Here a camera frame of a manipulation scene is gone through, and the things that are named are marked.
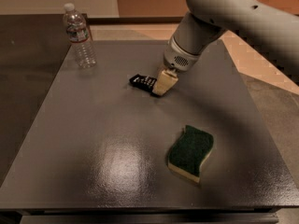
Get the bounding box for clear plastic water bottle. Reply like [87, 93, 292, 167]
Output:
[63, 3, 96, 68]

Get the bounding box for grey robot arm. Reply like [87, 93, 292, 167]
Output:
[152, 0, 299, 96]

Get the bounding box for black rxbar chocolate wrapper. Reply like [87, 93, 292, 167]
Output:
[129, 74, 157, 92]

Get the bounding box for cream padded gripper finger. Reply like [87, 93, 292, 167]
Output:
[152, 69, 178, 96]

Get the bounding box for green and yellow sponge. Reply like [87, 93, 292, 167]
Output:
[167, 125, 214, 183]

